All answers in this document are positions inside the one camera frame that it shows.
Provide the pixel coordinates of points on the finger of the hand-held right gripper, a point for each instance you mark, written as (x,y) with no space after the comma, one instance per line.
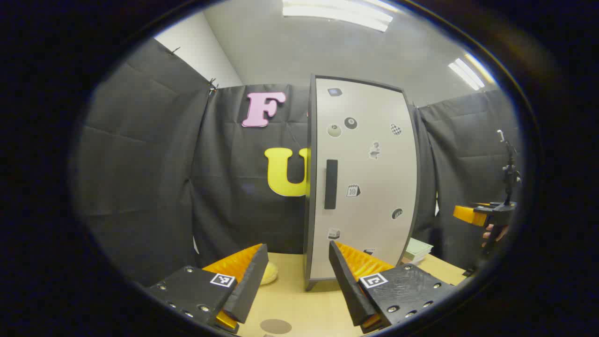
(468,214)

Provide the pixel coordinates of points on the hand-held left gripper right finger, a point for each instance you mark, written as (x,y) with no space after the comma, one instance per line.
(346,285)

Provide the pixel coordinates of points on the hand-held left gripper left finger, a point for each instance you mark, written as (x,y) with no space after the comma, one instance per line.
(248,290)

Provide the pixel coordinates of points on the round grey coaster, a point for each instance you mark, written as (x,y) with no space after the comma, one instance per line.
(275,326)

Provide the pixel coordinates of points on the dark grey cabinet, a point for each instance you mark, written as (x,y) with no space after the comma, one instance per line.
(309,224)

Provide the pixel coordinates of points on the pale yellow cloth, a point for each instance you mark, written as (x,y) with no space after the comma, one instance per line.
(270,275)

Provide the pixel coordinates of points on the green book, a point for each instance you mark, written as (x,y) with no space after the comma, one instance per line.
(419,247)

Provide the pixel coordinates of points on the long ceiling light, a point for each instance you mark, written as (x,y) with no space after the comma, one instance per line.
(465,75)
(337,14)

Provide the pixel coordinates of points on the black backdrop cloth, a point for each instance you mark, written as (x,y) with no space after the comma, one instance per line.
(140,164)

